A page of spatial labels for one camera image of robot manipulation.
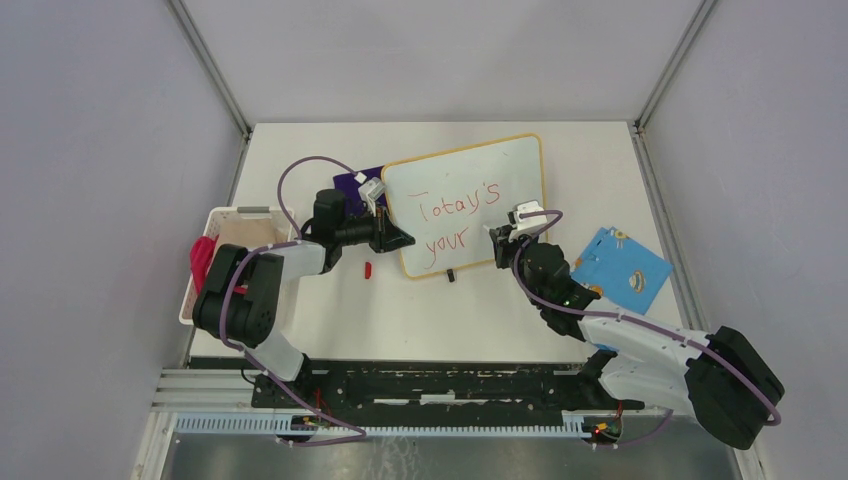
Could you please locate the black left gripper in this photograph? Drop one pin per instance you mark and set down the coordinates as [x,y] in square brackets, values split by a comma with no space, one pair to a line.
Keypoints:
[386,236]

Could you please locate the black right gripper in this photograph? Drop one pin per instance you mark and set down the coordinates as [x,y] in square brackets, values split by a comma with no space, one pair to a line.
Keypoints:
[502,244]

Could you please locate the yellow framed whiteboard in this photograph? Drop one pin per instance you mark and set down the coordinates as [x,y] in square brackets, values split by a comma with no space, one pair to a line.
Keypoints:
[449,200]

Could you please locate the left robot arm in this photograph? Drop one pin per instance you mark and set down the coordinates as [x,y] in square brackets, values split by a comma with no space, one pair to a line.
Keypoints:
[238,301]

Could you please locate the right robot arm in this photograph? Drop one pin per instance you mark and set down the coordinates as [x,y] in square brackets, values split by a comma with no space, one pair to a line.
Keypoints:
[718,378]

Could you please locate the purple cloth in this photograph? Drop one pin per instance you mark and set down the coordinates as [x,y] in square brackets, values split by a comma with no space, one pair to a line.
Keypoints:
[347,183]

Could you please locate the blue cartoon astronaut cloth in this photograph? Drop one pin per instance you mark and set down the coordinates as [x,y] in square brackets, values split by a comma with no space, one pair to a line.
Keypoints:
[621,270]

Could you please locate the beige folded cloth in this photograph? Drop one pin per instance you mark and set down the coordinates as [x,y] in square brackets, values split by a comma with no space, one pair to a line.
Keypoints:
[249,233]

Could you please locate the white plastic basket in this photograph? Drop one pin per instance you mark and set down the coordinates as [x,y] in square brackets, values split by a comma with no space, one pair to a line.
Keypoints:
[215,219]

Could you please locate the pink cloth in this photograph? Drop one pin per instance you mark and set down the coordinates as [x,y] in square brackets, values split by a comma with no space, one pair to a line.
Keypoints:
[200,258]

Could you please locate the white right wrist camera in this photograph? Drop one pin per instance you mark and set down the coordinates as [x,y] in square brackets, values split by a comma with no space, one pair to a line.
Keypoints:
[526,219]

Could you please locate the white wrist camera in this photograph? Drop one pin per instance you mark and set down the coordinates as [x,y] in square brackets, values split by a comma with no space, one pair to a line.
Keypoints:
[526,219]
[370,190]

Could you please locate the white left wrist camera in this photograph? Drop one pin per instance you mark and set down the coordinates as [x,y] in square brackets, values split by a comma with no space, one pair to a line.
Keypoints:
[370,190]

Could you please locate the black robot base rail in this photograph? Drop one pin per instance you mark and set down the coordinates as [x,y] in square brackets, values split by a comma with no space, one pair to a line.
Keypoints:
[452,394]

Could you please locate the aluminium right corner post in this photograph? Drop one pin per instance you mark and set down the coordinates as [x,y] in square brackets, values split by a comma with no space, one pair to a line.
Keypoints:
[679,54]

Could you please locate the aluminium corner post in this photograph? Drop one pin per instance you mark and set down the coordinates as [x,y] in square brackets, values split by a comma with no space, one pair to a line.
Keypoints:
[679,54]
[209,65]

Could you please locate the aluminium left corner post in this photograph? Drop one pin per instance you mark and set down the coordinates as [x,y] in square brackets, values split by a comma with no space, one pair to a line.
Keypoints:
[209,65]

